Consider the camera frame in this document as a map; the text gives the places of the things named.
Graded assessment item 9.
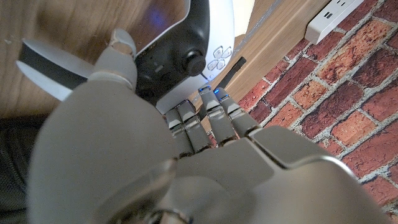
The red brick printed backdrop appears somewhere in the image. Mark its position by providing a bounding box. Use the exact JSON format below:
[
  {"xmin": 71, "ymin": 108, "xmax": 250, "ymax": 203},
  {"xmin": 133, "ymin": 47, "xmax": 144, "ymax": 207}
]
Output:
[{"xmin": 205, "ymin": 0, "xmax": 398, "ymax": 224}]

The white power strip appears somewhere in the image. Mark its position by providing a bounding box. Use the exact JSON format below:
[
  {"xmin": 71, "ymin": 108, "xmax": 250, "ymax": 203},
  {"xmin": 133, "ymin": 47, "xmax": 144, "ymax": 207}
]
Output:
[{"xmin": 304, "ymin": 0, "xmax": 364, "ymax": 45}]

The yellow sponge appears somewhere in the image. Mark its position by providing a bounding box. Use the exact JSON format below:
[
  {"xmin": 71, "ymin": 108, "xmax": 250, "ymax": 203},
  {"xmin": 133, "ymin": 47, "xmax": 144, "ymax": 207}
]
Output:
[{"xmin": 231, "ymin": 0, "xmax": 256, "ymax": 37}]

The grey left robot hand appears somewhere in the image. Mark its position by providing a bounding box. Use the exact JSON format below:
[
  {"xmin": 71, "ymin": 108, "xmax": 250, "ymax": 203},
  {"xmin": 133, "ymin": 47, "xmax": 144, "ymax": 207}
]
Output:
[{"xmin": 26, "ymin": 28, "xmax": 392, "ymax": 224}]

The white black game controller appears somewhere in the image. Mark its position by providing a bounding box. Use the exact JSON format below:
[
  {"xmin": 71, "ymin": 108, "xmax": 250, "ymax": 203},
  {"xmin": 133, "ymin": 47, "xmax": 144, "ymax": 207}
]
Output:
[{"xmin": 15, "ymin": 0, "xmax": 236, "ymax": 115}]

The black backpack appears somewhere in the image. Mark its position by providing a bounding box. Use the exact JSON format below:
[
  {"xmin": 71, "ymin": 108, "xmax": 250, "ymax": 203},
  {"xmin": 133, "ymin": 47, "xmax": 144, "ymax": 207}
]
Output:
[{"xmin": 0, "ymin": 56, "xmax": 247, "ymax": 224}]

